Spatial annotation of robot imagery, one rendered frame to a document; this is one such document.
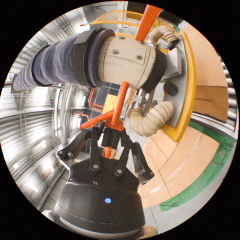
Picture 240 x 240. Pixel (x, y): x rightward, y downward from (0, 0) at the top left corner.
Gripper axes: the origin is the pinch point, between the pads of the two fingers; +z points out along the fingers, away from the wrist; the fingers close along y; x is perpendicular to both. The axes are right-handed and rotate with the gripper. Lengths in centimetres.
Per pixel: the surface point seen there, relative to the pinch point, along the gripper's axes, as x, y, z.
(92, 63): 15.4, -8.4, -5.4
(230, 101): 43, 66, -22
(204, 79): 29.4, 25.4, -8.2
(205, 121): 21, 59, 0
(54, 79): 12.3, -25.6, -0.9
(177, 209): -90, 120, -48
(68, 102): -73, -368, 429
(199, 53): 45, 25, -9
